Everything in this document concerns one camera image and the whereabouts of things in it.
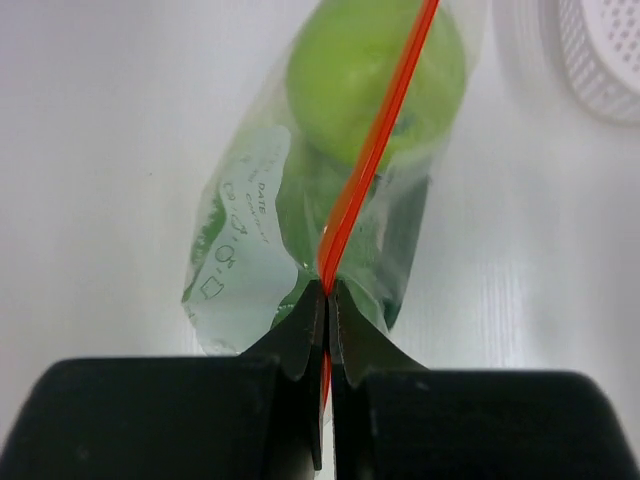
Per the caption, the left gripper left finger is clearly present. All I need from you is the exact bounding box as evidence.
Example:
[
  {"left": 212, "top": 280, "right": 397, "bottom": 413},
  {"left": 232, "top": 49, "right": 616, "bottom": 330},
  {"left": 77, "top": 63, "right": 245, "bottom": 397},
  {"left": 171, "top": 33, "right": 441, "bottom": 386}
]
[{"left": 1, "top": 281, "right": 325, "bottom": 479}]

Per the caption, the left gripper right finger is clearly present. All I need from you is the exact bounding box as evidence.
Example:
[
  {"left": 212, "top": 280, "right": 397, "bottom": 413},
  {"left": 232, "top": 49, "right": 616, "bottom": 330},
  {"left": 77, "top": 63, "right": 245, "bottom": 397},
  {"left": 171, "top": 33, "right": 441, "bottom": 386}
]
[{"left": 327, "top": 282, "right": 639, "bottom": 479}]

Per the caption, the clear zip bag orange seal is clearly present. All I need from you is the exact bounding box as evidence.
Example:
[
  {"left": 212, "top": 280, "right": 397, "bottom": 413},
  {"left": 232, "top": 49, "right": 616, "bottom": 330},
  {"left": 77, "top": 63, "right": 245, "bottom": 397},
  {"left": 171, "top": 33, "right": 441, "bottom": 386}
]
[{"left": 179, "top": 0, "right": 494, "bottom": 426}]

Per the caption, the green fake lettuce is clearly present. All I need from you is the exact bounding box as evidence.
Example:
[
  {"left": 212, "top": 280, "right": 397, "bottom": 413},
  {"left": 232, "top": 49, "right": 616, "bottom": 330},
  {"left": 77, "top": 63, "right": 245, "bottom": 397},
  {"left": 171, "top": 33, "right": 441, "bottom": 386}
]
[{"left": 182, "top": 144, "right": 401, "bottom": 331}]

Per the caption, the green fake apple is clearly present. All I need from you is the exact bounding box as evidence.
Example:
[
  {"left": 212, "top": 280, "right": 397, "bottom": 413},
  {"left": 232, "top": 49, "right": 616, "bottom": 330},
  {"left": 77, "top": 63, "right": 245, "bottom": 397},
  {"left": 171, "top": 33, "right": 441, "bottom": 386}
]
[{"left": 286, "top": 1, "right": 467, "bottom": 169}]

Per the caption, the white perforated plastic basket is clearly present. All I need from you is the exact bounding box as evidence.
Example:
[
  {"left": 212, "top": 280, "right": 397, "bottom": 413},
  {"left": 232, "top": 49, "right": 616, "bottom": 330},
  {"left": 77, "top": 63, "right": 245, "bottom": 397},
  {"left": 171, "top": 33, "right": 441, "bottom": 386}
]
[{"left": 538, "top": 0, "right": 639, "bottom": 128}]

